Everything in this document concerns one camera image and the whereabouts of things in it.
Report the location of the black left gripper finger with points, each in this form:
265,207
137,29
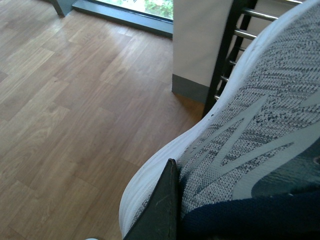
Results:
158,220

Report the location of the black metal shoe rack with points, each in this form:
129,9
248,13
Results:
235,32

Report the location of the grey knit sneaker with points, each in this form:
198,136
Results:
250,169

